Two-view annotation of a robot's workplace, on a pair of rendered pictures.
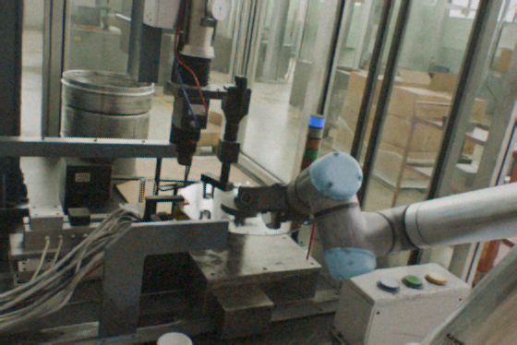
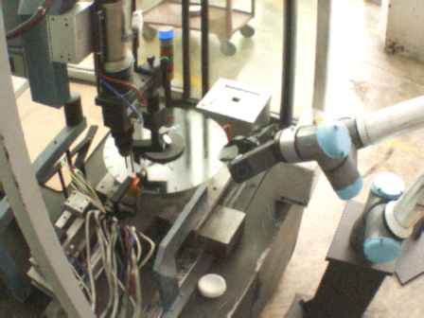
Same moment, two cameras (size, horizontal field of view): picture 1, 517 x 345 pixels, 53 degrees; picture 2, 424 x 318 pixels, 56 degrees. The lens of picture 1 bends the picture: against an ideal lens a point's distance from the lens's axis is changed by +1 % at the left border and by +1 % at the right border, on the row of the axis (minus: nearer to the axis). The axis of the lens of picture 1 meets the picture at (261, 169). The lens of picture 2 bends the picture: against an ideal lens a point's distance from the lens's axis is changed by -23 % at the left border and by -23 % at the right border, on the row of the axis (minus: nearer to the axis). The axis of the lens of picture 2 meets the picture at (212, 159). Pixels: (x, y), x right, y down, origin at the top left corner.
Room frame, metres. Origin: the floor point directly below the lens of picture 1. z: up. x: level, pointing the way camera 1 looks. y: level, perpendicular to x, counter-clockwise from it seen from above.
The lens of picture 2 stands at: (0.32, 0.50, 1.80)
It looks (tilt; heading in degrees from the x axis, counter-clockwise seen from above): 42 degrees down; 325
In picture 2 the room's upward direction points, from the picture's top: straight up
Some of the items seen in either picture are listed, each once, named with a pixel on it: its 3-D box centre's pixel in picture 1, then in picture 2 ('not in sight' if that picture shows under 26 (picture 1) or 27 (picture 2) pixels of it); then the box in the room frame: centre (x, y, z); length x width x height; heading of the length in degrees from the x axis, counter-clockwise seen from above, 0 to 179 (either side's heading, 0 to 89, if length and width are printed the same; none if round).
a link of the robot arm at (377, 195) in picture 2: not in sight; (384, 199); (0.71, -0.36, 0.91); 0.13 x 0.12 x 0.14; 131
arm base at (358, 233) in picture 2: not in sight; (375, 224); (0.72, -0.36, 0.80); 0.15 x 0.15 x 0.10
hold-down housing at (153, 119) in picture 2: (233, 120); (151, 92); (1.15, 0.08, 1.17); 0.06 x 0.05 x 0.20; 111
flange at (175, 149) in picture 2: (243, 200); (162, 142); (1.21, 0.03, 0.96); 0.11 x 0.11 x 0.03
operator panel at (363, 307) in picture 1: (400, 308); (308, 154); (1.06, -0.37, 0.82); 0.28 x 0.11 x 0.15; 120
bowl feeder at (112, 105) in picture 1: (105, 128); not in sight; (1.79, 0.57, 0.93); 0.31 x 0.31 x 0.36
